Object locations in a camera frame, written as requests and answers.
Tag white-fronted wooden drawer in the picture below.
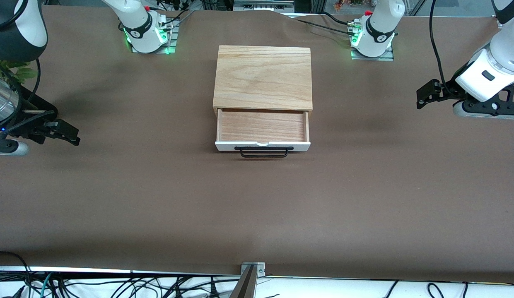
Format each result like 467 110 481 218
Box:
215 108 311 152

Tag black wire drawer handle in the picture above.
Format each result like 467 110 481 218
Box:
234 146 294 159

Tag wooden drawer cabinet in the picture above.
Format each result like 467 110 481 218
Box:
212 45 314 119

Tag red roses with leaves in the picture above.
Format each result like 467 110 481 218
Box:
0 60 39 86

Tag orange background objects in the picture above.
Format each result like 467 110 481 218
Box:
333 0 366 11

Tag brown table cover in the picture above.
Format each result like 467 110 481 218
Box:
0 5 514 284

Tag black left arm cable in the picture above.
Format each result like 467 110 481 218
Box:
429 0 463 98

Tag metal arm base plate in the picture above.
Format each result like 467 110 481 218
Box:
130 18 181 55
351 47 394 62

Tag black looped cable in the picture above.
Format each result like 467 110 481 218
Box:
0 250 33 291

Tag black base cable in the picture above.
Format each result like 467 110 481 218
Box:
282 11 357 26
295 18 357 34
151 4 196 26

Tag teal cable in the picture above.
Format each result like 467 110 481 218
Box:
39 273 55 298

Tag tangled black cables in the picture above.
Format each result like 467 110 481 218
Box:
0 271 241 298

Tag silver table edge rail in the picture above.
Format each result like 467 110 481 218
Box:
0 266 514 285

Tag aluminium frame profile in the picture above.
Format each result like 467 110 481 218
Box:
233 0 296 13

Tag dark camera mount beam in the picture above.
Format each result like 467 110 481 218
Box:
229 265 258 298

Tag silver metal bracket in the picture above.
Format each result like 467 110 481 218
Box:
241 262 266 278

